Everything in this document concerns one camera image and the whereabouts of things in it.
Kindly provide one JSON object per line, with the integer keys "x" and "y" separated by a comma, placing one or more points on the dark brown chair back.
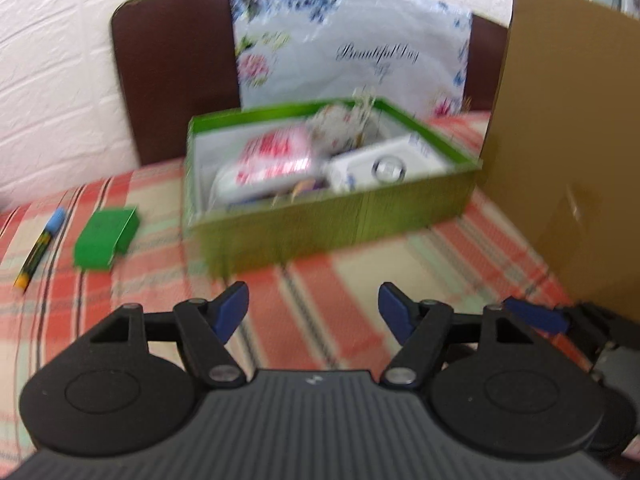
{"x": 175, "y": 70}

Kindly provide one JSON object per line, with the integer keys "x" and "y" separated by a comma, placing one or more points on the large green cardboard box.
{"x": 325, "y": 220}

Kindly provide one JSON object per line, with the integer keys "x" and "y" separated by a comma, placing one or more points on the plaid tablecloth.
{"x": 350, "y": 280}

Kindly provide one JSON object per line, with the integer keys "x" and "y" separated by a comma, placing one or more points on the small green box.
{"x": 102, "y": 237}

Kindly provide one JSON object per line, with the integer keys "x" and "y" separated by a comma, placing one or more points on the small white box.
{"x": 385, "y": 167}

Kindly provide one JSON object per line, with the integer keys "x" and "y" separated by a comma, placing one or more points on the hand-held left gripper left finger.
{"x": 232, "y": 310}

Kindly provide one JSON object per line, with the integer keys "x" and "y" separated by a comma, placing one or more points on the floral printed white bag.
{"x": 350, "y": 45}

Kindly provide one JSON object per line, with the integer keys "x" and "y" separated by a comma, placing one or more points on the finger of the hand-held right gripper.
{"x": 535, "y": 316}

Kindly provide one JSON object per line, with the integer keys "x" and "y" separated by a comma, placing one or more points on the pink plastic bag packet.
{"x": 272, "y": 160}

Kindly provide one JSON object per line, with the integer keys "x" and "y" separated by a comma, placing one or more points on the large brown cardboard box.
{"x": 565, "y": 135}

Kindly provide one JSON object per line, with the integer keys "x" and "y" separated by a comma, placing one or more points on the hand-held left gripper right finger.
{"x": 395, "y": 310}

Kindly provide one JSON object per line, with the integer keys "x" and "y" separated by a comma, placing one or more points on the black marker with blue cap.
{"x": 40, "y": 247}

